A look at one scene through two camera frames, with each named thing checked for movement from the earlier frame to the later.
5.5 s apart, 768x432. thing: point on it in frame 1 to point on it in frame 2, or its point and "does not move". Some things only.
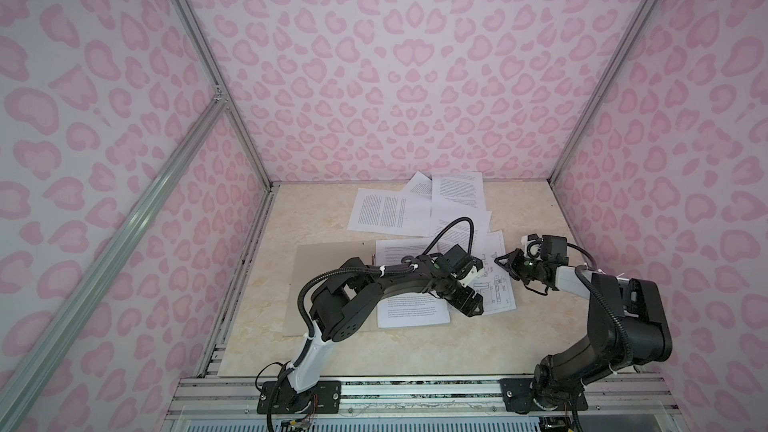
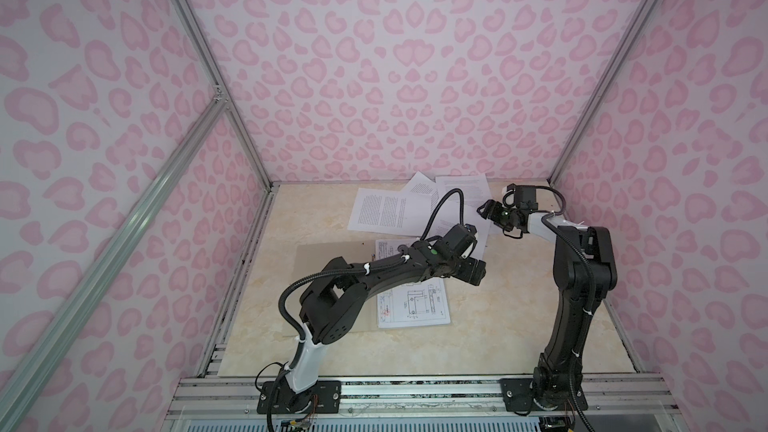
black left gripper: [468, 310] to [470, 275]
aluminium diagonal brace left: [23, 377] does not move
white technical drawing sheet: [496, 291] to [422, 303]
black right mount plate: [517, 397] does not move
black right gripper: [512, 265] to [496, 215]
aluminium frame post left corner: [206, 56] does not move
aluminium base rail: [650, 394] does not move
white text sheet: [392, 213] does not move
